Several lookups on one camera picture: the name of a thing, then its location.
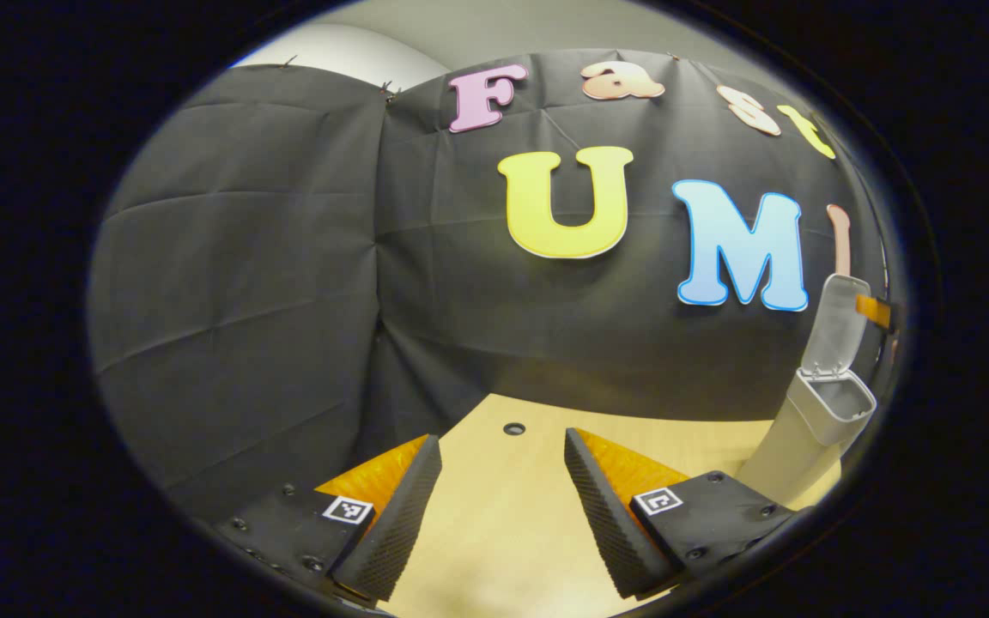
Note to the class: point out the wooden desktop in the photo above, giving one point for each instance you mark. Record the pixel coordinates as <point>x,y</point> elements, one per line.
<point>503,515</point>

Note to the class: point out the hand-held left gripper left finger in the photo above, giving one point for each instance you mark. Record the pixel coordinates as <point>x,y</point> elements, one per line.
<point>400,524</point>

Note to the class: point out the black backdrop cloth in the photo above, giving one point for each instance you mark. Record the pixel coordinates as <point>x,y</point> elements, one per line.
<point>288,257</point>

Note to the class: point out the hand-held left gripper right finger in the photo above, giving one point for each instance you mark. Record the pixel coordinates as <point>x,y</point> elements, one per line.
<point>597,515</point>

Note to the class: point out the grey desktop garbage bin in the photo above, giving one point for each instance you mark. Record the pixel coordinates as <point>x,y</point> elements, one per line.
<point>795,446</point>

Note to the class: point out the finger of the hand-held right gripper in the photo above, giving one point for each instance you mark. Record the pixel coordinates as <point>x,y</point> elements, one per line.
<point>874,311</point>

